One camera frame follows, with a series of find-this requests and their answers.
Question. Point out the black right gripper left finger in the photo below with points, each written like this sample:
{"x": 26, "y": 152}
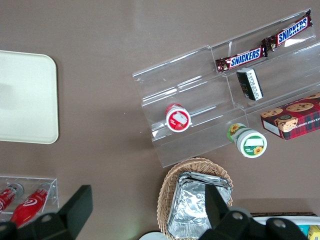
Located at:
{"x": 75, "y": 205}

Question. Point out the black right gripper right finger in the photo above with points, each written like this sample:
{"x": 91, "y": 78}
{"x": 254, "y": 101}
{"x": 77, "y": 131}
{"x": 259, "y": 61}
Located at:
{"x": 215, "y": 207}

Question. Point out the foil-wrapped sandwich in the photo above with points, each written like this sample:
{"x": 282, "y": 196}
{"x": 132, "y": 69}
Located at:
{"x": 212, "y": 178}
{"x": 190, "y": 207}

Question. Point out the woven wicker basket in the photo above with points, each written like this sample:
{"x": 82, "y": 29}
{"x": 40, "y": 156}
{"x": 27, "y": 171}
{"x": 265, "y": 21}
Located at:
{"x": 170, "y": 180}

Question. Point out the cream plastic tray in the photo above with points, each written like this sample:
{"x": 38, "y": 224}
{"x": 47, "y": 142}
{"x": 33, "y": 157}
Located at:
{"x": 27, "y": 97}

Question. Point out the clear acrylic bottle holder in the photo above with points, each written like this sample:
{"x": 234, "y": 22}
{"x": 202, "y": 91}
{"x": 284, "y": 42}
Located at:
{"x": 53, "y": 190}

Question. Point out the white plastic container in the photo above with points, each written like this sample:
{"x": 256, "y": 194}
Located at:
{"x": 260, "y": 220}

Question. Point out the red drink bottle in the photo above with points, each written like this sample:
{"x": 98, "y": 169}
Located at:
{"x": 27, "y": 206}
{"x": 6, "y": 198}

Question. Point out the white round object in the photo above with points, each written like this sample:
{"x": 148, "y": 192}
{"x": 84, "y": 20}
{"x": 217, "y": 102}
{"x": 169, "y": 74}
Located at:
{"x": 151, "y": 236}

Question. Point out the green sunflower yogurt cup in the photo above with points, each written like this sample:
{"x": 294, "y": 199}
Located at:
{"x": 250, "y": 143}

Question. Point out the blue snack packet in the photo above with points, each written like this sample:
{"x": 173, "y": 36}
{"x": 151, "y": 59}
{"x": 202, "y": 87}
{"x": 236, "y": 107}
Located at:
{"x": 303, "y": 228}

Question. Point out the red strawberry yogurt cup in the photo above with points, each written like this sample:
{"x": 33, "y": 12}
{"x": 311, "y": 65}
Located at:
{"x": 178, "y": 118}

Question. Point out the yellow snack packet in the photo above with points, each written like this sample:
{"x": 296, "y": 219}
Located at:
{"x": 315, "y": 232}

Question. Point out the clear acrylic tiered display shelf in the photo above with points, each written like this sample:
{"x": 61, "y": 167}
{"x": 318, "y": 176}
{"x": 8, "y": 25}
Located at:
{"x": 200, "y": 105}

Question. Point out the red tartan cookie box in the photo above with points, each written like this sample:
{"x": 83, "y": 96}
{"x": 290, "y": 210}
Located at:
{"x": 297, "y": 120}

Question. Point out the small black snack packet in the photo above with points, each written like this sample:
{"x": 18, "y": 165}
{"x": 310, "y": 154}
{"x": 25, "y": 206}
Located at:
{"x": 250, "y": 83}

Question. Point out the Snickers chocolate bar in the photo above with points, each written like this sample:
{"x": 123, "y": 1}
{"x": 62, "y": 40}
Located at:
{"x": 243, "y": 58}
{"x": 290, "y": 32}

